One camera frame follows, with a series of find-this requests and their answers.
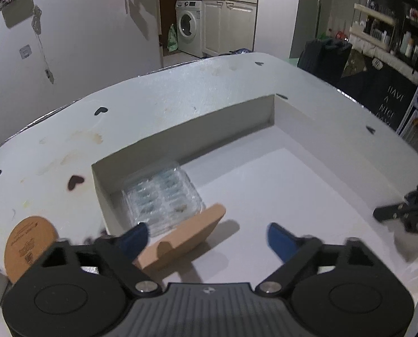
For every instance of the clear plastic blister pack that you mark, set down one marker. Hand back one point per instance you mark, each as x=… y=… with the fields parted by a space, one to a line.
x=163 y=193

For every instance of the white washing machine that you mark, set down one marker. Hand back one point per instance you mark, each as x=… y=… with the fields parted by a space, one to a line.
x=189 y=28

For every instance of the round cork coaster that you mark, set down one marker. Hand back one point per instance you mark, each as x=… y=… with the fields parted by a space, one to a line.
x=26 y=242

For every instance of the green plastic bag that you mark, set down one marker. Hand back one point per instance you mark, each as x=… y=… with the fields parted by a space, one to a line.
x=172 y=38

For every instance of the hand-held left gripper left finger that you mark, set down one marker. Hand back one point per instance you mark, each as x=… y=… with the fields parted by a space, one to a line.
x=137 y=239

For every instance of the white cardboard box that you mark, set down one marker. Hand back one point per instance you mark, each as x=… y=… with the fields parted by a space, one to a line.
x=265 y=182

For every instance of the wall socket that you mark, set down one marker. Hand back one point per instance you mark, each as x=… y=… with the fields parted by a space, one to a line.
x=25 y=52

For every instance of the black printed banner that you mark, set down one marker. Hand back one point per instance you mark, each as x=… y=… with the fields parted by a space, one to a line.
x=388 y=94

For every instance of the white wall shelf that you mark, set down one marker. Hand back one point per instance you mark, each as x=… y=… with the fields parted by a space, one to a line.
x=372 y=24

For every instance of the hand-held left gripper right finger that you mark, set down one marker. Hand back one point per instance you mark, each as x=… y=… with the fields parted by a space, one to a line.
x=280 y=239

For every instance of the white kitchen cabinet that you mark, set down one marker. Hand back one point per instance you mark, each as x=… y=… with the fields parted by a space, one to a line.
x=226 y=24

